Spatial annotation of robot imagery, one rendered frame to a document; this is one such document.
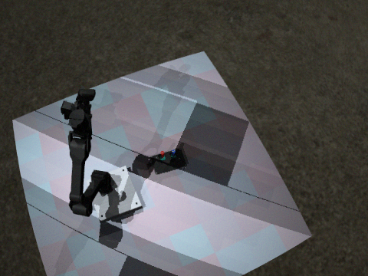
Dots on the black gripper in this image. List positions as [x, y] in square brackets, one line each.
[83, 98]

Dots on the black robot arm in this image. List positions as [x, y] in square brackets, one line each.
[81, 203]

